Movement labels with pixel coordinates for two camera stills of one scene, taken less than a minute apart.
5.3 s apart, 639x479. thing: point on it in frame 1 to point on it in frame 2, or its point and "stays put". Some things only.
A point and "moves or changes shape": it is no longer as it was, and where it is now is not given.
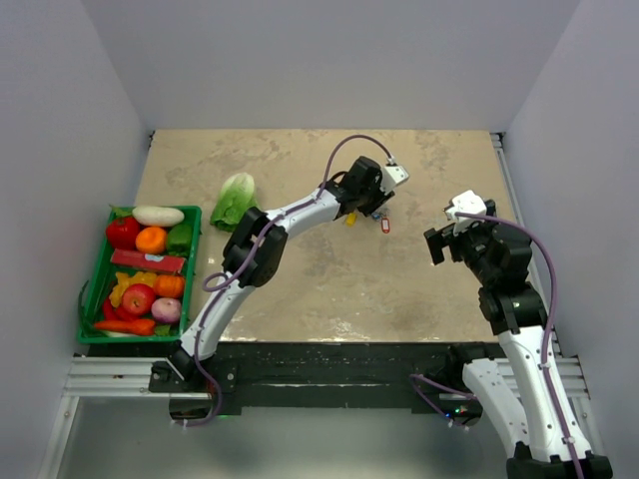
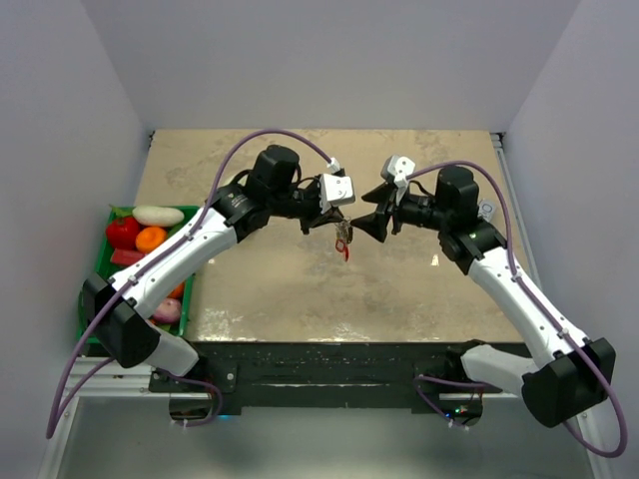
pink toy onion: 166,309 stays put
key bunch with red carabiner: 350,221 moves or changes shape
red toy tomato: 122,233 stays put
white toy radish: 158,216 stays put
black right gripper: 438,239 to 375,225
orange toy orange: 151,239 stays put
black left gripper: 380,198 to 333,215
